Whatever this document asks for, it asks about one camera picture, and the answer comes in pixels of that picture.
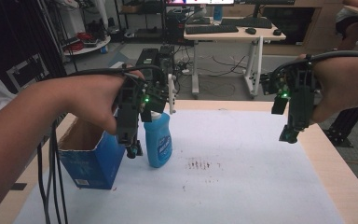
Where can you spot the dark computer monitor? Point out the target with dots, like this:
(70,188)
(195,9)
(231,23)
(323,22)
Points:
(270,2)

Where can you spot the black metal stand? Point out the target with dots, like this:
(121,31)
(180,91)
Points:
(345,124)

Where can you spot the white table mat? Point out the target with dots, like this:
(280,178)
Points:
(214,174)

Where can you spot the person's left hand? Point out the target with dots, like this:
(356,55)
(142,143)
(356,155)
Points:
(96,96)

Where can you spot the black tape piece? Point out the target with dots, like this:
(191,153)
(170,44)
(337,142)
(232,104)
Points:
(18,186)

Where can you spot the black computer mouse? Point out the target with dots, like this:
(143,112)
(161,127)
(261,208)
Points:
(250,30)
(277,32)

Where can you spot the black computer tower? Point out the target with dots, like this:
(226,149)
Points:
(166,57)
(147,60)

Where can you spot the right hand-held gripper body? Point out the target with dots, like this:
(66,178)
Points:
(301,99)

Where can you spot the blue plastic bottle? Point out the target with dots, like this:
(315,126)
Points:
(158,143)

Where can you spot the lit computer monitor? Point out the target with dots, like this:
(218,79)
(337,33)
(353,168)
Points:
(199,2)

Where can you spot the black keyboard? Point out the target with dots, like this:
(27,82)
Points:
(211,29)
(247,22)

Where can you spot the black case with metal edges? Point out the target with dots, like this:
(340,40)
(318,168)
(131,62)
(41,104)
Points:
(28,71)

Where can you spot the blue cardboard box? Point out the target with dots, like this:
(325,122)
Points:
(90,165)

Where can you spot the round white table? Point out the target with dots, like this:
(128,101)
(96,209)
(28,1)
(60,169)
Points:
(90,47)

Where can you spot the white power strip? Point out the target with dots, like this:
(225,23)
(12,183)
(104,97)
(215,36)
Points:
(185,71)

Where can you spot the small blue bottle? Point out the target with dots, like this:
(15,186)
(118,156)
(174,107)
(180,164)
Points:
(217,12)

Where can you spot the white-legged office desk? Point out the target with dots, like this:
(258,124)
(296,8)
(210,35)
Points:
(230,36)

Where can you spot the black metal shelf rack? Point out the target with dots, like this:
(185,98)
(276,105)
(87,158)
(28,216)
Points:
(143,18)

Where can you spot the black curtain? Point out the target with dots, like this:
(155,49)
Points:
(12,34)

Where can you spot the person's right hand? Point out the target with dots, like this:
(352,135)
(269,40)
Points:
(345,84)

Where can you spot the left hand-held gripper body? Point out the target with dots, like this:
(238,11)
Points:
(127,109)

